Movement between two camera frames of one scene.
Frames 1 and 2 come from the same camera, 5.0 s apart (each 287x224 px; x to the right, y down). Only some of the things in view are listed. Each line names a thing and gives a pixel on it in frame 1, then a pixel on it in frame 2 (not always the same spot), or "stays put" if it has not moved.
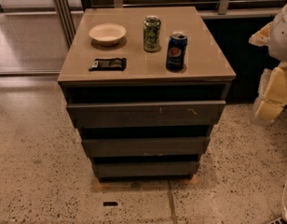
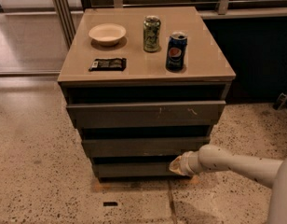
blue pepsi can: x=176 y=53 stays put
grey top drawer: x=143 y=116 stays put
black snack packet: x=108 y=64 stays put
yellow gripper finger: x=279 y=92 → x=174 y=166
